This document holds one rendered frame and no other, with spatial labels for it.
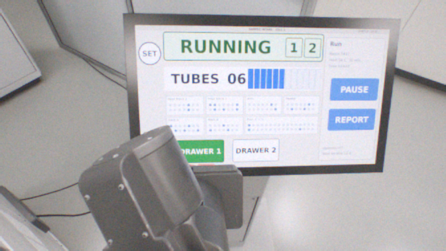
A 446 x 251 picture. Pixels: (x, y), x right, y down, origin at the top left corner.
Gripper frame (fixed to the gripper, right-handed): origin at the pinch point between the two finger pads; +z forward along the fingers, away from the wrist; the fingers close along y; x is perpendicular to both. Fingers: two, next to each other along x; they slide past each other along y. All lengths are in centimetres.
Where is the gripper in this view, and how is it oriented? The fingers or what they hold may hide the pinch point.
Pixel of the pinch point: (197, 172)
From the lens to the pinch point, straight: 38.2
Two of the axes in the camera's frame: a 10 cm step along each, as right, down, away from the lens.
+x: 0.1, 9.8, 2.0
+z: -0.8, -2.0, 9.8
